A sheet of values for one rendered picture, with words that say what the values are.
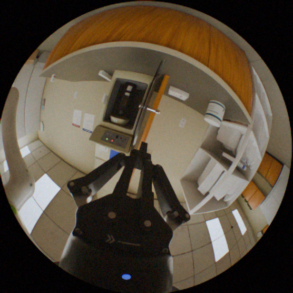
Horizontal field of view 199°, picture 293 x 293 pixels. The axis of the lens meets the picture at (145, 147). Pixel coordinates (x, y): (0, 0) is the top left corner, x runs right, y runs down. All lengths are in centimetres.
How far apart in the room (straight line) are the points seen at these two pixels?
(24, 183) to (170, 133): 127
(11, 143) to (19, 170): 11
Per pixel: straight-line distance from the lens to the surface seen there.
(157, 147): 111
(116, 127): 66
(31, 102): 323
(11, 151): 48
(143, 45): 44
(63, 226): 158
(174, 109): 107
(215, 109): 62
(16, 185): 45
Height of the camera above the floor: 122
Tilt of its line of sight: 22 degrees up
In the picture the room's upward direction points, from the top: 160 degrees counter-clockwise
